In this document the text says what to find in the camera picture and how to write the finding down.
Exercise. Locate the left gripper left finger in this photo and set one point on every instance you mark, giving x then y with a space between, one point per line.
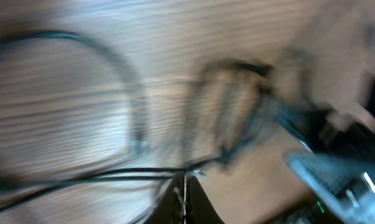
171 206

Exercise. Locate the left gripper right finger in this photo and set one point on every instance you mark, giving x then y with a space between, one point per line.
198 207

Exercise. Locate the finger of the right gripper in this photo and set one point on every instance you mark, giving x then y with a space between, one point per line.
345 186

